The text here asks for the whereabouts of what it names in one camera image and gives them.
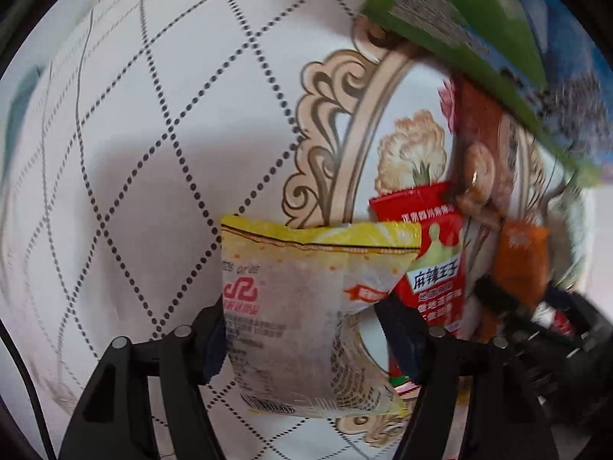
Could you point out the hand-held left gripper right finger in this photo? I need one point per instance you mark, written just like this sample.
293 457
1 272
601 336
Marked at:
402 340

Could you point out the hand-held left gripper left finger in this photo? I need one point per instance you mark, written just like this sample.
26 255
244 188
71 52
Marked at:
214 352

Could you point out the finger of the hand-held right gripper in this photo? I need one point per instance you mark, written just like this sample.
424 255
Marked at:
574 304
498 299

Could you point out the red snack packet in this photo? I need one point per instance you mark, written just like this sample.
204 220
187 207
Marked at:
431 249

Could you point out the yellow grey snack packet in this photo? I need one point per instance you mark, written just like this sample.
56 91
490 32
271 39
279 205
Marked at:
287 297

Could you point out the brown cookie snack packet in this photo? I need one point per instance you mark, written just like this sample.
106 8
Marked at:
479 124

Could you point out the orange snack packet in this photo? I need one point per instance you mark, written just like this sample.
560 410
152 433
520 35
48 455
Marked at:
519 258

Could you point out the white diamond print blanket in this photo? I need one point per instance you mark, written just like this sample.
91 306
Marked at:
143 153

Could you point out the green snack packet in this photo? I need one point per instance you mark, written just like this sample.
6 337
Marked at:
459 5

